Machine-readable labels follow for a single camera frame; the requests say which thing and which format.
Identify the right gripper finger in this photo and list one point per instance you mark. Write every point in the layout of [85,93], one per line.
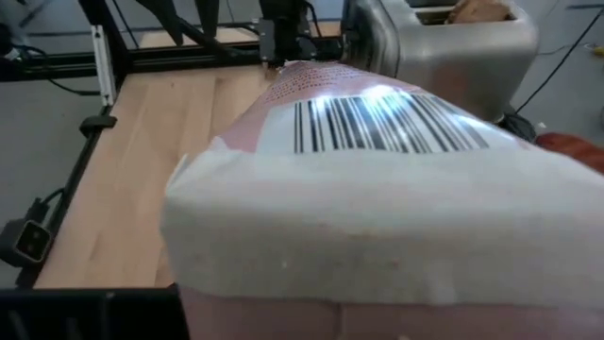
[94,316]

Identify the pink cereal box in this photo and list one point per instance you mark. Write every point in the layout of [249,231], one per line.
[377,212]

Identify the brown toast slice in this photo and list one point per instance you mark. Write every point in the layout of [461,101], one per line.
[476,10]

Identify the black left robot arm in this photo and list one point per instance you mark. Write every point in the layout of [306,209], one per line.
[288,33]

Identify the black table clamp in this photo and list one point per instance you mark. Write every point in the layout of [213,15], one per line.
[96,124]

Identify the stainless steel four-slot toaster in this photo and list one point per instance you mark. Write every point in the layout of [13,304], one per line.
[448,61]

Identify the black table-level camera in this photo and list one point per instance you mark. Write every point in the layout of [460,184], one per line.
[28,241]

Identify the white metal bracket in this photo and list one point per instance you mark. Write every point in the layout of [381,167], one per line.
[104,66]

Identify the black aluminium table frame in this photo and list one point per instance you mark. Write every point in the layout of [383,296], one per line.
[165,56]

